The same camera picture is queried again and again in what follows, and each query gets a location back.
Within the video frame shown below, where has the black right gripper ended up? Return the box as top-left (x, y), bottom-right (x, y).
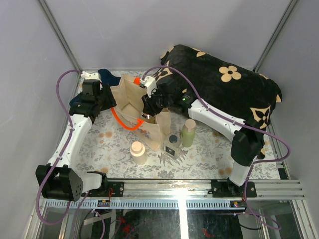
top-left (142, 87), bottom-right (172, 117)

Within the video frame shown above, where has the beige canvas tote bag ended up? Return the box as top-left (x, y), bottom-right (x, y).
top-left (110, 74), bottom-right (171, 151)

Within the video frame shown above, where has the green lotion pump bottle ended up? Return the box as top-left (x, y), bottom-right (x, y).
top-left (181, 119), bottom-right (196, 147)

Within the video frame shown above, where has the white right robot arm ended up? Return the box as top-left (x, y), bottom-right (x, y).
top-left (139, 77), bottom-right (264, 197)

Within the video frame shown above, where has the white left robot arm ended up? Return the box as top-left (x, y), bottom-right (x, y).
top-left (35, 80), bottom-right (116, 202)

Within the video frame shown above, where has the dark blue cloth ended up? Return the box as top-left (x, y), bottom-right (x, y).
top-left (69, 69), bottom-right (120, 106)

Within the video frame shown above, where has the black floral plush blanket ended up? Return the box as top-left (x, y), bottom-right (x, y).
top-left (153, 45), bottom-right (283, 130)

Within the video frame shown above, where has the square glass perfume bottle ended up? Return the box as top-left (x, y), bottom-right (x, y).
top-left (163, 134), bottom-right (181, 159)

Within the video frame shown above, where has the peach cylindrical bottle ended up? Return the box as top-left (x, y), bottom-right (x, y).
top-left (130, 141), bottom-right (147, 165)

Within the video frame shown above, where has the floral patterned table mat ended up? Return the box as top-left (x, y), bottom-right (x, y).
top-left (76, 70), bottom-right (282, 180)

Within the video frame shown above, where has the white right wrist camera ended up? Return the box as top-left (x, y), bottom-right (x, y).
top-left (140, 76), bottom-right (157, 98)

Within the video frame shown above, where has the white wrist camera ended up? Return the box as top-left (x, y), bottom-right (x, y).
top-left (80, 71), bottom-right (101, 81)
top-left (140, 76), bottom-right (157, 98)

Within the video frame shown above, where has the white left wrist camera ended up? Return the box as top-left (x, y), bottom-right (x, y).
top-left (80, 71), bottom-right (101, 81)

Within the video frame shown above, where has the aluminium mounting rail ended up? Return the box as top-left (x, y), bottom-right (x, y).
top-left (80, 179), bottom-right (305, 199)

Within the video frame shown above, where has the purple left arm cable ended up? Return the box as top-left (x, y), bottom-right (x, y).
top-left (35, 70), bottom-right (106, 239)

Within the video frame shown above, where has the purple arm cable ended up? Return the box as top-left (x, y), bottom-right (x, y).
top-left (143, 66), bottom-right (291, 230)
top-left (35, 70), bottom-right (106, 239)

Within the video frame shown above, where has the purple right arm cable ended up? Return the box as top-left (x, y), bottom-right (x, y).
top-left (143, 66), bottom-right (291, 230)

